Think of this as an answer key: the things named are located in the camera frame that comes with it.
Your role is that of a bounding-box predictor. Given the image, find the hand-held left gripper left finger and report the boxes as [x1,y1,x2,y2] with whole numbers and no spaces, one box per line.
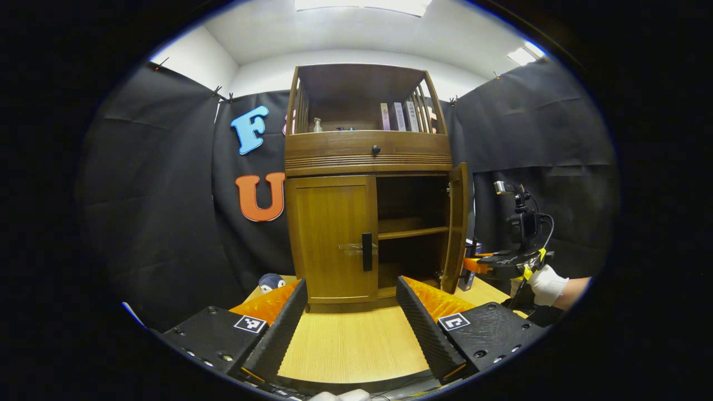
[162,278,309,385]

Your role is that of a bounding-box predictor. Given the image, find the black backdrop cloth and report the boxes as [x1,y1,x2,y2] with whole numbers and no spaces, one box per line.
[75,58,620,335]

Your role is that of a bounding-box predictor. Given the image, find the large ceiling light panel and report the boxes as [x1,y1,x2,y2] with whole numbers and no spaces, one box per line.
[294,0,432,17]

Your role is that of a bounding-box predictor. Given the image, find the ribbed wooden cabinet drawer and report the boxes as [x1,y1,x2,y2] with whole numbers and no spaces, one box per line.
[285,131,453,172]

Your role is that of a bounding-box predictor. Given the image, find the small ceiling light panel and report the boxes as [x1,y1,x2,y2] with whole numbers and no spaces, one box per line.
[507,40,546,66]

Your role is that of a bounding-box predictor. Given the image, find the blue plush toy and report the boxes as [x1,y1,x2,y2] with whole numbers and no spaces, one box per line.
[258,273,287,295]

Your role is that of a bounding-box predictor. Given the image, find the wooden shoe cabinet door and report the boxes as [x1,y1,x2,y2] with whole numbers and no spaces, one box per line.
[285,175,379,304]
[440,162,471,295]

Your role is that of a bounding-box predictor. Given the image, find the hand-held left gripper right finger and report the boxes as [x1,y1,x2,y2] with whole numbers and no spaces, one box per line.
[394,276,549,386]

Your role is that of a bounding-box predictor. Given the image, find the wooden cabinet inner shelf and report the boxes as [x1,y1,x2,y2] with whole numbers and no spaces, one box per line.
[378,226,451,241]

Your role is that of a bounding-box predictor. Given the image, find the wooden double-door shoe cabinet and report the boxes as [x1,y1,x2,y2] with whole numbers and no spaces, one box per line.
[283,63,474,314]

